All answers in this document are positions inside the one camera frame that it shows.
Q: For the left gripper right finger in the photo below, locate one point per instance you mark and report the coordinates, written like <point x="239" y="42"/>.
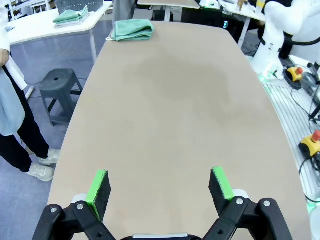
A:
<point x="220" y="195"/>

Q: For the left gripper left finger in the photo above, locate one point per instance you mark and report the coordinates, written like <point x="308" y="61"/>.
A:
<point x="100" y="197"/>

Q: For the green terry towel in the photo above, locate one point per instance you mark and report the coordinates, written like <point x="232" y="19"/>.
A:
<point x="71" y="15"/>
<point x="132" y="31"/>

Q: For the light blue terry towel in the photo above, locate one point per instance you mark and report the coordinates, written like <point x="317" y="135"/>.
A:
<point x="70" y="23"/>

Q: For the dark grey plastic basket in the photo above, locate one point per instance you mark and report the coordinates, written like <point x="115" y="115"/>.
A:
<point x="75" y="3"/>

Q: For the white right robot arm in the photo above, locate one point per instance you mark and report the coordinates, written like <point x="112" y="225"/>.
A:
<point x="270" y="50"/>

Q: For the person left hand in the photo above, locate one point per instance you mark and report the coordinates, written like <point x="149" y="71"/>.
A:
<point x="5" y="57"/>

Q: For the person in white shirt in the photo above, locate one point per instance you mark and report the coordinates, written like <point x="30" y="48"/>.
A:
<point x="15" y="145"/>

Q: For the yellow emergency stop button box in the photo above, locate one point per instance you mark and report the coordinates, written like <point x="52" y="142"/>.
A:
<point x="310" y="145"/>
<point x="295" y="75"/>

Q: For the aluminium profile base platform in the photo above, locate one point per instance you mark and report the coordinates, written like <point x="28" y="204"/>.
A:
<point x="282" y="105"/>

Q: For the dark grey plastic stool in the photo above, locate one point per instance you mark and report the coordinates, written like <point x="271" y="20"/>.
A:
<point x="57" y="82"/>

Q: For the black device with cyan light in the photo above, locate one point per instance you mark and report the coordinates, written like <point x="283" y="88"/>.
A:
<point x="226" y="24"/>

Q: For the white side table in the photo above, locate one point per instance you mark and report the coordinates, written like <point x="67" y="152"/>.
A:
<point x="32" y="30"/>

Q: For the white work table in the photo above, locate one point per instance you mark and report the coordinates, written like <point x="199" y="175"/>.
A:
<point x="240" y="11"/>

